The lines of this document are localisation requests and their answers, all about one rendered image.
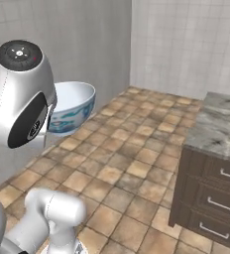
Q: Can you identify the dark brown island cabinet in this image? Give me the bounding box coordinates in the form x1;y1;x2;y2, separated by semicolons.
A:
168;144;230;253

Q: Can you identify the dark brown drawer front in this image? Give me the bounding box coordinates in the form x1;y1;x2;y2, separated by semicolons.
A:
203;156;230;196
194;181;230;226
187;208;230;252

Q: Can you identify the white bowl with blue pattern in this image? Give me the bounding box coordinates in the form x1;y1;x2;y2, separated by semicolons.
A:
47;80;97;138

